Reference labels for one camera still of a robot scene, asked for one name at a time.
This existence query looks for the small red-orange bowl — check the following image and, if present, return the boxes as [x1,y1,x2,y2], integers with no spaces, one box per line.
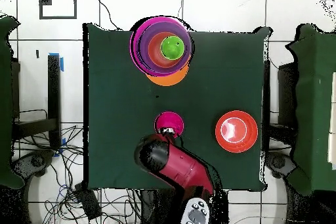
[147,32,185,69]

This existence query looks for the tangle of cables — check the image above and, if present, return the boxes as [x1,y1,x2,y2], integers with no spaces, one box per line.
[11,109,140,224]

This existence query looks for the large red-orange bowl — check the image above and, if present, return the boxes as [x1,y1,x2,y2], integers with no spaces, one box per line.
[215,110,259,154]

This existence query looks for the black bench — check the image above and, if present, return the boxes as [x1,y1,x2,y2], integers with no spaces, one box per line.
[11,54,62,151]

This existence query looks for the blue tape strip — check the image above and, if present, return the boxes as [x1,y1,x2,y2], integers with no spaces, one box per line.
[48,52,65,72]

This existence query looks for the small crimson bowl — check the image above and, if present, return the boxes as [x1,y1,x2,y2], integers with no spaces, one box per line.
[154,111,185,138]

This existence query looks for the green cloth side table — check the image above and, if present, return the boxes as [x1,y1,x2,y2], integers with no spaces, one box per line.
[285,23,336,196]
[0,14,26,190]

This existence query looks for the black power brick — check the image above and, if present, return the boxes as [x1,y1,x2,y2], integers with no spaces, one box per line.
[73,182,102,221]

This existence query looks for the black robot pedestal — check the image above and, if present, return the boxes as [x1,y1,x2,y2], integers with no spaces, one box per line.
[140,189,184,224]

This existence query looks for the green cup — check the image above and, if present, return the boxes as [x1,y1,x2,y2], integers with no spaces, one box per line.
[160,35,185,61]

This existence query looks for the dark green tablecloth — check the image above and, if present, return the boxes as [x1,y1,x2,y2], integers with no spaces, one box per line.
[82,22,272,192]

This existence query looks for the pink bowl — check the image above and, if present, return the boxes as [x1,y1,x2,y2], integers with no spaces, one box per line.
[129,16,192,78]

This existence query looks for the white box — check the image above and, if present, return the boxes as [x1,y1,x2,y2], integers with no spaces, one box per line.
[327,71,336,171]

